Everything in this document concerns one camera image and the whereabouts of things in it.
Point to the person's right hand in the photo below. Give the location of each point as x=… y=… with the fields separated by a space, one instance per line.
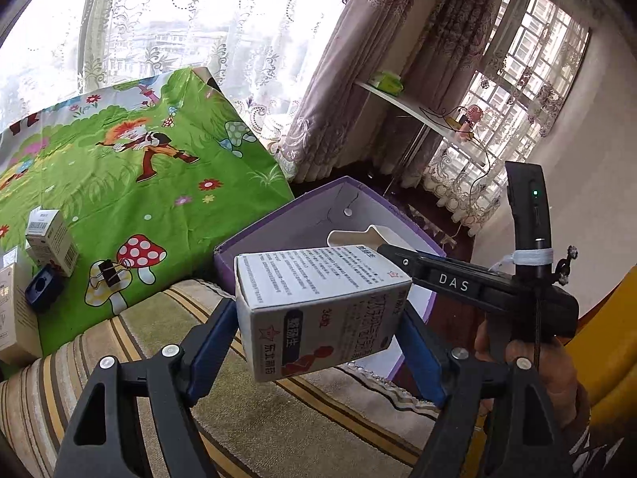
x=557 y=378

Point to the small white box printed text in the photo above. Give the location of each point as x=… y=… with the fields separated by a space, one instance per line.
x=50 y=244

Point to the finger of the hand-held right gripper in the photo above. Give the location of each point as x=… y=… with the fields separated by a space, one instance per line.
x=405 y=261

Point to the sheer white lace curtain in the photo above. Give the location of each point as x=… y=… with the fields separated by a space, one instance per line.
x=199 y=20

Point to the heavy patterned mauve curtain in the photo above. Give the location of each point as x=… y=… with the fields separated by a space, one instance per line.
x=323 y=109
x=438 y=84

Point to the pink figure toy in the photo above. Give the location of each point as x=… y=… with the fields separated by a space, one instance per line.
x=470 y=119

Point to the yellow smooth object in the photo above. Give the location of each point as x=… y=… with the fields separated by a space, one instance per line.
x=614 y=358

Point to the purple cardboard storage box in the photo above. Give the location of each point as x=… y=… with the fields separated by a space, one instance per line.
x=318 y=214

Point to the striped plush blanket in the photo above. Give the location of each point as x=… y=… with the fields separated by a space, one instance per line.
x=298 y=418

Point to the embroidered lace window curtain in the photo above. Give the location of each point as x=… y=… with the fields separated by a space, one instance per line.
x=497 y=109

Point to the white medicine box red print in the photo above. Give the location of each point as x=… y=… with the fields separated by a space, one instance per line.
x=318 y=308

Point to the tall white cardboard box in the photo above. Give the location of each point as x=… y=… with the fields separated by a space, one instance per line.
x=15 y=318

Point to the black binder clip bundle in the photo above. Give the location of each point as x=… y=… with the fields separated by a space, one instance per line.
x=110 y=273

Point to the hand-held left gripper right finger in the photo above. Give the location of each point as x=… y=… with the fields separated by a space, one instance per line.
x=415 y=353

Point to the green tissue packet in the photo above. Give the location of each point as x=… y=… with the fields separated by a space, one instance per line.
x=385 y=83

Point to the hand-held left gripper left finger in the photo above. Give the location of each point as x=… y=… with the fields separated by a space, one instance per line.
x=214 y=343

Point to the dark blue plastic holder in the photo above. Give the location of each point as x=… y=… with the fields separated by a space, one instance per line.
x=42 y=291

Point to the green cartoon printed tablecloth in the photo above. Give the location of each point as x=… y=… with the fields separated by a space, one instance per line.
x=149 y=194

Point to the white wall shelf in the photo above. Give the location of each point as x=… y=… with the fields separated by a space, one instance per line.
x=413 y=109

